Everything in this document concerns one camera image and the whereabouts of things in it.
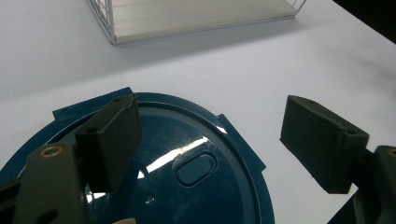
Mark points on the dark blue round plate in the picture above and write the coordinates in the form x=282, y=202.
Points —
x=193, y=186

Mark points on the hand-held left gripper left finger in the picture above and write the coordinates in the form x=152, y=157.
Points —
x=106, y=146

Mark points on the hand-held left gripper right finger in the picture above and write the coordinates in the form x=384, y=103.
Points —
x=323, y=146

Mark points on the clear plastic container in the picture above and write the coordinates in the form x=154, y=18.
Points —
x=186, y=18

